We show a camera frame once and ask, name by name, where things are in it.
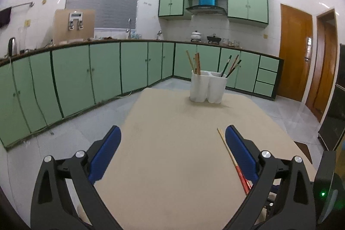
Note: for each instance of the green lower kitchen cabinets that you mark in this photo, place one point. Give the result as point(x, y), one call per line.
point(42, 88)

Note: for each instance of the beige table cloth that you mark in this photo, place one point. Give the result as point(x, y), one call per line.
point(172, 170)

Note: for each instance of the black wok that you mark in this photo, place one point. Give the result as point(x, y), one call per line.
point(214, 39)

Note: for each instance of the brown cardboard box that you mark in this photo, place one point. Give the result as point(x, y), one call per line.
point(71, 25)

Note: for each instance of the orange wooden door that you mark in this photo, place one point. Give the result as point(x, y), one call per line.
point(295, 50)
point(325, 64)

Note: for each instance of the white cooking pot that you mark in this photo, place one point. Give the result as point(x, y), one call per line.
point(196, 36)

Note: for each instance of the wooden chopstick in holder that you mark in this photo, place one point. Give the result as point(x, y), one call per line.
point(197, 64)
point(190, 61)

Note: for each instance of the chrome sink faucet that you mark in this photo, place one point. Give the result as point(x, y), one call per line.
point(129, 28)

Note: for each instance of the black red chopstick in holder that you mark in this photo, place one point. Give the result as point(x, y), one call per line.
point(225, 66)

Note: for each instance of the brown wooden stool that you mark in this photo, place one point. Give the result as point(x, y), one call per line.
point(304, 148)

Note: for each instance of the white utensil holder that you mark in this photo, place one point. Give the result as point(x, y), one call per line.
point(207, 86)

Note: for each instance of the range hood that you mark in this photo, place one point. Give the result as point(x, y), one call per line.
point(206, 10)

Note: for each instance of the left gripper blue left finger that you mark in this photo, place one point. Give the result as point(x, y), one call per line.
point(101, 153)

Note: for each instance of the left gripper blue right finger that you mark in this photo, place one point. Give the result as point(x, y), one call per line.
point(244, 151)

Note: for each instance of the dark hanging towel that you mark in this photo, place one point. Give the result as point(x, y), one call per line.
point(5, 16)

